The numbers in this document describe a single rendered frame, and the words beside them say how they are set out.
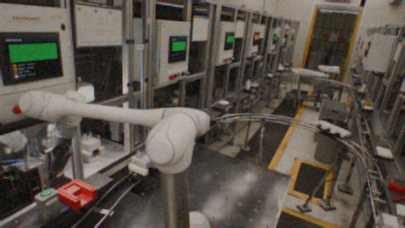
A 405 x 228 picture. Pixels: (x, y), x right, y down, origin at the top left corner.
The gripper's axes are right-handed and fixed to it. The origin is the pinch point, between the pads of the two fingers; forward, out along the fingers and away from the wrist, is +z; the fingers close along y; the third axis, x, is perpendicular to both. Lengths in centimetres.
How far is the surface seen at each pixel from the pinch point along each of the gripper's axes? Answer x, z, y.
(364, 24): 149, -466, -746
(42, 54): -7, -53, 15
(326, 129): 107, -74, -227
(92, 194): 5.3, 7.1, -21.6
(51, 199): 0.5, 9.1, -2.4
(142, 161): 2, -9, -60
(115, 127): -33, -25, -65
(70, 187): -7.3, 7.6, -18.3
